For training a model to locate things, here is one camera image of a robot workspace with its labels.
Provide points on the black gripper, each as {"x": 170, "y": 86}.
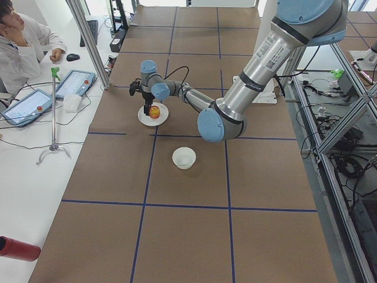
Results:
{"x": 146, "y": 98}

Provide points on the red yellow apple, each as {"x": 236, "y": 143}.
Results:
{"x": 154, "y": 112}

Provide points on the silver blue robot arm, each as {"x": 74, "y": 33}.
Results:
{"x": 296, "y": 24}

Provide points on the white plate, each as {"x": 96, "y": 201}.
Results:
{"x": 146, "y": 120}

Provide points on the white bowl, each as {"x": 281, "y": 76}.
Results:
{"x": 184, "y": 157}

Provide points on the person's hand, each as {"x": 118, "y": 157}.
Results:
{"x": 56, "y": 55}

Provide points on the black control box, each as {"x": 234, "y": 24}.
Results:
{"x": 117, "y": 41}

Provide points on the blue teach pendant tablet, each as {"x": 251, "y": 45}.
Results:
{"x": 75, "y": 82}

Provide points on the white tissue cloth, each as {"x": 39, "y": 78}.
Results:
{"x": 71, "y": 103}

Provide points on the black computer mouse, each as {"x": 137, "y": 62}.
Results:
{"x": 72, "y": 57}

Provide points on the metal stand with green clip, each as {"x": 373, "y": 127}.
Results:
{"x": 54, "y": 147}

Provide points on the person in white coat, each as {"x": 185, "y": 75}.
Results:
{"x": 23, "y": 45}

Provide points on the red cylinder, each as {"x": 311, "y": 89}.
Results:
{"x": 14, "y": 249}

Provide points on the grey box with green object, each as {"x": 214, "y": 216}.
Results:
{"x": 341, "y": 82}

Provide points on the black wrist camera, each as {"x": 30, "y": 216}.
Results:
{"x": 135, "y": 87}

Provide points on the aluminium frame post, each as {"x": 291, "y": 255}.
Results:
{"x": 79, "y": 16}

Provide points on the aluminium frame rail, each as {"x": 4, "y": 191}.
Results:
{"x": 337, "y": 134}

